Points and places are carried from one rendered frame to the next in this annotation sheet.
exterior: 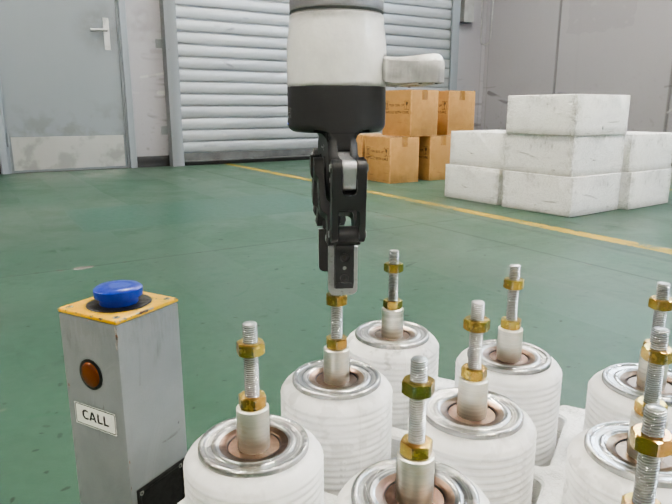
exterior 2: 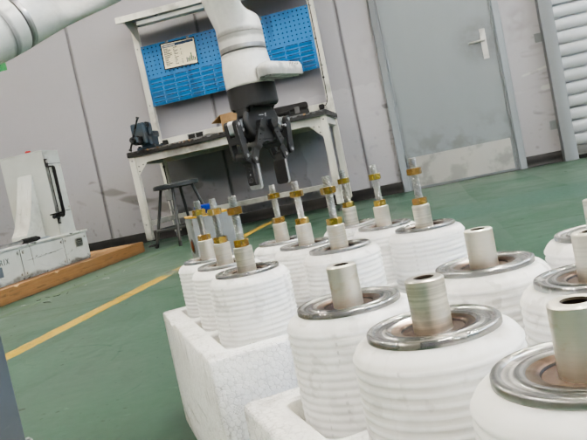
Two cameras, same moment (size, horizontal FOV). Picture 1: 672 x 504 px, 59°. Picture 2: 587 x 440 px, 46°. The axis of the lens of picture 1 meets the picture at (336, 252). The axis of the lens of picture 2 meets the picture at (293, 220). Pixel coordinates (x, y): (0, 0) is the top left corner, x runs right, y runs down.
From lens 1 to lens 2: 80 cm
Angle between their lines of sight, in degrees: 44
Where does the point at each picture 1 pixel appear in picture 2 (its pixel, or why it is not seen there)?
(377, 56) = (250, 69)
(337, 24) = (228, 60)
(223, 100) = not seen: outside the picture
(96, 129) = (483, 137)
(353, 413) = (270, 252)
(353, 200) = (235, 140)
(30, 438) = not seen: hidden behind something
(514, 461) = (300, 261)
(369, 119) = (251, 99)
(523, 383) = (366, 235)
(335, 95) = (233, 92)
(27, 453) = not seen: hidden behind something
